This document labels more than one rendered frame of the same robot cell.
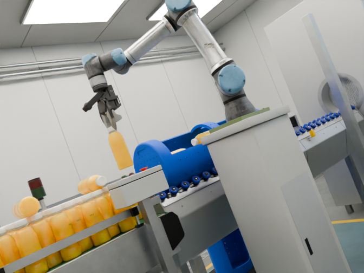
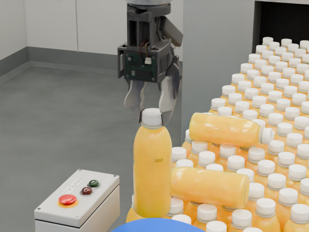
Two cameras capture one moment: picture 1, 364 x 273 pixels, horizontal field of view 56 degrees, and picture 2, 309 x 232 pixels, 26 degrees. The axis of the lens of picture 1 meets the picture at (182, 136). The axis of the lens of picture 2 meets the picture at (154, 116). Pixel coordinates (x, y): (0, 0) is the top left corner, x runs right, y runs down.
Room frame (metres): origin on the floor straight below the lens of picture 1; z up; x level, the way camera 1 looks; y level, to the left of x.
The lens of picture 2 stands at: (2.48, -0.27, 1.76)
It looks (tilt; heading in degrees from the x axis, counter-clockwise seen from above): 21 degrees down; 149
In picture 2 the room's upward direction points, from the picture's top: straight up
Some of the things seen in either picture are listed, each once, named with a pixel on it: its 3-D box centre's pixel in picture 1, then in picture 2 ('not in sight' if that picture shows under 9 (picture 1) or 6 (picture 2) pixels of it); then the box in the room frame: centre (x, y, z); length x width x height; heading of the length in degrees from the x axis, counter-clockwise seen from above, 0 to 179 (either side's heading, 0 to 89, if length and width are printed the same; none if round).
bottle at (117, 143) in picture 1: (119, 149); (152, 166); (1.54, 0.28, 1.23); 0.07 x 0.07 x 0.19
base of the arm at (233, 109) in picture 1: (238, 107); not in sight; (1.66, -0.30, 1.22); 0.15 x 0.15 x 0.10
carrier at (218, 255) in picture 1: (214, 215); not in sight; (2.64, -0.01, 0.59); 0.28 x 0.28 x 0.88
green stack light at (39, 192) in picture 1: (38, 193); not in sight; (1.73, 0.77, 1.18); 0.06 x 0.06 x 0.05
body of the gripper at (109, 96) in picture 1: (106, 98); (147, 41); (1.56, 0.26, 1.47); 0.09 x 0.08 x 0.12; 129
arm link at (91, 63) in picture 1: (93, 66); not in sight; (1.56, 0.26, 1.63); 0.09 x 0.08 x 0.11; 86
